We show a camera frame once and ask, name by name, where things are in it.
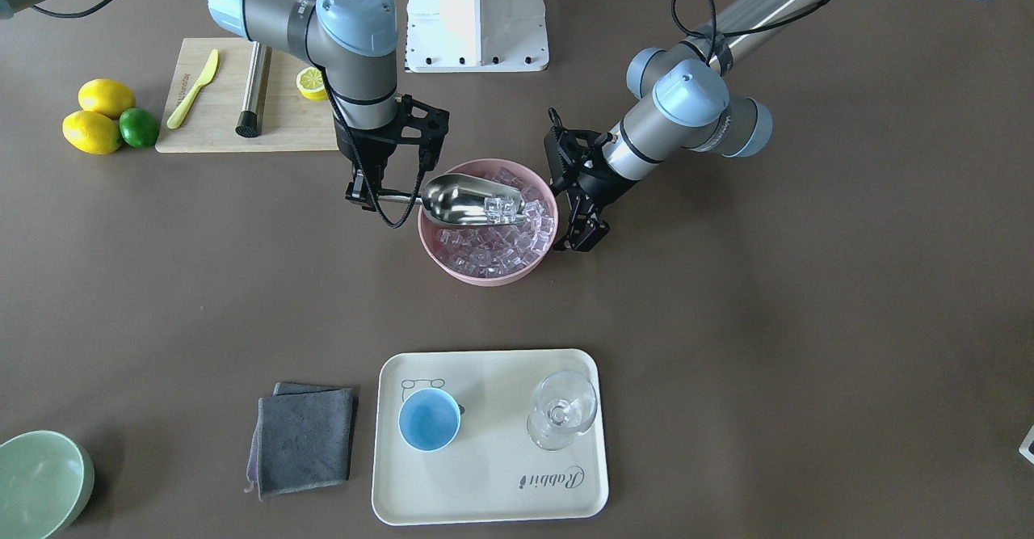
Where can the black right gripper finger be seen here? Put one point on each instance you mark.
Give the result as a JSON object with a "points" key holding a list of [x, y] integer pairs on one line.
{"points": [[366, 187]]}

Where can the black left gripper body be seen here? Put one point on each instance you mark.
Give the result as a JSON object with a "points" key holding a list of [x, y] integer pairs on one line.
{"points": [[599, 181]]}

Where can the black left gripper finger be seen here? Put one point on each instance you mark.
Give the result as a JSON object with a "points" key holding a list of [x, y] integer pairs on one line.
{"points": [[585, 227]]}

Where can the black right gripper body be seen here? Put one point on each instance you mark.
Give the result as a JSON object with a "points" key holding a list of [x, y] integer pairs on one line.
{"points": [[365, 149]]}

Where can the steel ice scoop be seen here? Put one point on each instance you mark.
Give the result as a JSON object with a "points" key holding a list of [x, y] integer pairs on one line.
{"points": [[459, 200]]}

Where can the pink bowl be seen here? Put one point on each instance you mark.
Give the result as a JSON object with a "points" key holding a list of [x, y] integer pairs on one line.
{"points": [[485, 276]]}

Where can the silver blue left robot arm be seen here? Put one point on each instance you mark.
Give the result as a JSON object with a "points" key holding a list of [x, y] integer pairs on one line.
{"points": [[682, 103]]}

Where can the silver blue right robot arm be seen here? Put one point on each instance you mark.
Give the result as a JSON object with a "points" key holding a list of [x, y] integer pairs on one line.
{"points": [[352, 42]]}

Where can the clear ice cubes pile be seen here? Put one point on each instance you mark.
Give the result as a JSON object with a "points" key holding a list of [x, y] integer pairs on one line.
{"points": [[501, 244]]}

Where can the light blue cup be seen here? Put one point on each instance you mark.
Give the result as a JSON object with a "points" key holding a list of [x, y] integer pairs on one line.
{"points": [[430, 419]]}

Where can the bamboo cutting board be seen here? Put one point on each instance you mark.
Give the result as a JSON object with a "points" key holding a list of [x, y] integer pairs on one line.
{"points": [[289, 121]]}

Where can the half lemon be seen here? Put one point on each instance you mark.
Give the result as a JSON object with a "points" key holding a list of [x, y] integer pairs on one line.
{"points": [[310, 84]]}

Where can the steel muddler black tip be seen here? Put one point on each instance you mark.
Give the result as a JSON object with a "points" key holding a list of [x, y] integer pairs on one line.
{"points": [[250, 118]]}

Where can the clear wine glass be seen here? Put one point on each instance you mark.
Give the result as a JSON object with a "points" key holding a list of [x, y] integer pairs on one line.
{"points": [[564, 406]]}

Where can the yellow plastic knife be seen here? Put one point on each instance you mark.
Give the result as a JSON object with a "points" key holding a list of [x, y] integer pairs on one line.
{"points": [[206, 76]]}

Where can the green lime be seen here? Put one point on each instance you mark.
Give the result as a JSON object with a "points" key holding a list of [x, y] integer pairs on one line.
{"points": [[138, 128]]}

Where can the grey folded cloth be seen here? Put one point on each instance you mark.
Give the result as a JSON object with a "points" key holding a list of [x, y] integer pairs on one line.
{"points": [[302, 439]]}

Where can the cream serving tray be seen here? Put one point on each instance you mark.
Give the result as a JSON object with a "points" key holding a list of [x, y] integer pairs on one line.
{"points": [[492, 471]]}

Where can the yellow lemon upper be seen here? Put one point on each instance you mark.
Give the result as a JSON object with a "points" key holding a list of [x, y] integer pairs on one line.
{"points": [[106, 96]]}

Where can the yellow lemon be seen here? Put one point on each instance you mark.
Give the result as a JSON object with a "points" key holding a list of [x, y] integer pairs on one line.
{"points": [[92, 132], [106, 96]]}

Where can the yellow lemon lower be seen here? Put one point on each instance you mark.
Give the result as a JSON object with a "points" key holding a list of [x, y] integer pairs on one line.
{"points": [[92, 132]]}

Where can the pale green bowl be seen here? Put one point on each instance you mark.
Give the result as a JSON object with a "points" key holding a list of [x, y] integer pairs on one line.
{"points": [[47, 480]]}

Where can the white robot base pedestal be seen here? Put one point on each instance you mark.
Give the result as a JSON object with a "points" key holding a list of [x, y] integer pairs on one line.
{"points": [[476, 36]]}

